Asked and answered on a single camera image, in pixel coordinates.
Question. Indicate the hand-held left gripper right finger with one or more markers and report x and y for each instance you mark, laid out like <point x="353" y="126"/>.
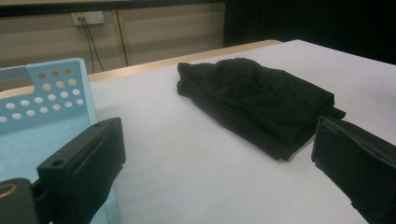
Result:
<point x="358" y="161"/>

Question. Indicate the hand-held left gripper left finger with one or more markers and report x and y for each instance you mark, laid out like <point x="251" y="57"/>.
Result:
<point x="84" y="161"/>

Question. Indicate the light blue plastic basket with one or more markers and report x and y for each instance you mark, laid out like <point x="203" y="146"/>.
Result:
<point x="31" y="140"/>

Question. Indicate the black cloth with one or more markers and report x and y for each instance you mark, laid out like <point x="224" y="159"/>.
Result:
<point x="255" y="102"/>

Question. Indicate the white table cover sheet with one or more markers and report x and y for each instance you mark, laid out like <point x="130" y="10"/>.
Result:
<point x="193" y="174"/>

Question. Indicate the black curtain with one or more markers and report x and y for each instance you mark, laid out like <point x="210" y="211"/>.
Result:
<point x="311" y="25"/>

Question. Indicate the black horizontal bar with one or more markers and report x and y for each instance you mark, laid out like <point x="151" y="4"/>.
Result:
<point x="93" y="6"/>

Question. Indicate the white wall socket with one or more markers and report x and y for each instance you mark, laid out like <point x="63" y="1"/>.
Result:
<point x="91" y="18"/>

